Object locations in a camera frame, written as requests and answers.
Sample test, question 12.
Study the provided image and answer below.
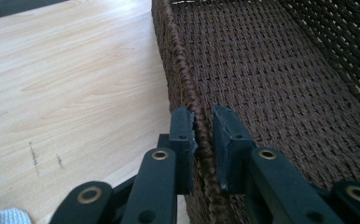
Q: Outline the brown woven basket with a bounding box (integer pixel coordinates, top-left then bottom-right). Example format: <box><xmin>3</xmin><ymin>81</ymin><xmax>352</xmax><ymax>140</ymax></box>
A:
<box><xmin>150</xmin><ymin>0</ymin><xmax>360</xmax><ymax>224</ymax></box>

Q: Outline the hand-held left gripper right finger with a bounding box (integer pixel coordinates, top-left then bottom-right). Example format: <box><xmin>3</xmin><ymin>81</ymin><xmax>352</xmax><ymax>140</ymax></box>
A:
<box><xmin>212</xmin><ymin>105</ymin><xmax>345</xmax><ymax>224</ymax></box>

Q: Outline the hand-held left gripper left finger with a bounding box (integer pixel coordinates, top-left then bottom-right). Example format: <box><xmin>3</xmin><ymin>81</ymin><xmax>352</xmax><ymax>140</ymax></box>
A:
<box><xmin>120</xmin><ymin>105</ymin><xmax>199</xmax><ymax>224</ymax></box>

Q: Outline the light blue cloth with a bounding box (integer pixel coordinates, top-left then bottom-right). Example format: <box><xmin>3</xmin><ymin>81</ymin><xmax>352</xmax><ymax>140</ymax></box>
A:
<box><xmin>0</xmin><ymin>204</ymin><xmax>33</xmax><ymax>224</ymax></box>

